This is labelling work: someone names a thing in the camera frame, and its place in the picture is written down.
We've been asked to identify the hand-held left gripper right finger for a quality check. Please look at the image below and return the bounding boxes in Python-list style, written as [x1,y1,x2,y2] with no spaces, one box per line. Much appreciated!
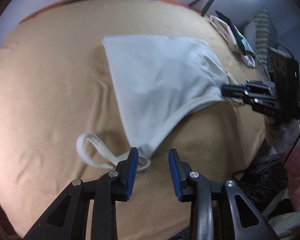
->
[168,148,280,240]

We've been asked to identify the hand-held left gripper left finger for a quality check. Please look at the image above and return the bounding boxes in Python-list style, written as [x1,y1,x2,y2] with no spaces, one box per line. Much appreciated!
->
[22,147,140,240]

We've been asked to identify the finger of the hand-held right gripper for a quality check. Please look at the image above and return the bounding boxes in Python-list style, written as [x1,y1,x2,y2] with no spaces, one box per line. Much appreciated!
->
[242,96,282,117]
[221,79,277,98]

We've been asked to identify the white tank top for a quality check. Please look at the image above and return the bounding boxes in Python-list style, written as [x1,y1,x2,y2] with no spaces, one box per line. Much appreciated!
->
[76,35,243,172]

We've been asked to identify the folded green cloth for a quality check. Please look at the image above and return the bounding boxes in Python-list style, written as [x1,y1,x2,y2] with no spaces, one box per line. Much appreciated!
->
[215,10,255,55]

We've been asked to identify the green striped pillow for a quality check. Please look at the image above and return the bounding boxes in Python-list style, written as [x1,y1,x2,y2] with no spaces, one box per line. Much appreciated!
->
[242,7,280,63]

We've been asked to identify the stack of white folded cloths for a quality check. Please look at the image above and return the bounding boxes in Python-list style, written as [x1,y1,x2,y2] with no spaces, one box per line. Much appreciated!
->
[209,15,259,68]

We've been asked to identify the dark grey cloth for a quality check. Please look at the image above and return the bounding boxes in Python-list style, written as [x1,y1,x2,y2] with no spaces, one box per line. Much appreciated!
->
[230,154,289,210]

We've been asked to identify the black mini tripod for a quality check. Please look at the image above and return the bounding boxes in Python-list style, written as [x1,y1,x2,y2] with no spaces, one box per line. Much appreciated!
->
[189,0,223,17]

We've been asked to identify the tan blanket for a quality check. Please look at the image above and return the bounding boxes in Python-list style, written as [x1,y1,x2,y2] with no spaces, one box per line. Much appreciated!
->
[0,0,270,239]

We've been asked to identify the crumpled white cloth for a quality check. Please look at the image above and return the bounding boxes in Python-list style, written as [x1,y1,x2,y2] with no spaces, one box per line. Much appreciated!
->
[267,211,300,239]

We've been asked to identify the thin black cable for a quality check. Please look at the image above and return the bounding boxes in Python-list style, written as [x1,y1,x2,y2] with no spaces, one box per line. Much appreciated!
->
[281,130,300,165]

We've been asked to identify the orange wooden bed frame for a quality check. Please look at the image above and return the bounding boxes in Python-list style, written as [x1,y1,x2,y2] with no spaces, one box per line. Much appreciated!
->
[20,0,208,25]

